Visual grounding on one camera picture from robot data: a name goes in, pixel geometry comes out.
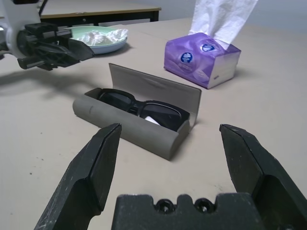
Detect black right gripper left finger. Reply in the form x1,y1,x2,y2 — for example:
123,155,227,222
33,123,122,230

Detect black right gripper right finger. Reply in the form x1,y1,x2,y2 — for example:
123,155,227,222
219,124,307,230

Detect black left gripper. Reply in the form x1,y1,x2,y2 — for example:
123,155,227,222
17,23,95,70

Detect light green plate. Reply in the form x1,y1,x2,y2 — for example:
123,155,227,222
63,26,129,47

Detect white tissue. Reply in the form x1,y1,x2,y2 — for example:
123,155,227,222
80,28,129,46

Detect black sunglasses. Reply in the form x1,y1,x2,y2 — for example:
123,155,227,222
95,88,190,132

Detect grey glasses case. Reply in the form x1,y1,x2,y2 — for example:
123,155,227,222
72,62,202,161

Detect light blue plate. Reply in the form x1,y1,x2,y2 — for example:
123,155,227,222
90,38,130,55

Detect black framed side table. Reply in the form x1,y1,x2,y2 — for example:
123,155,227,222
39,6,162,27

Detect purple tissue pack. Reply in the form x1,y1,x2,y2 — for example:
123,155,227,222
164,0,259,90

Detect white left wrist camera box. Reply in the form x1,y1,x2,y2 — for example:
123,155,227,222
0,0,46,57

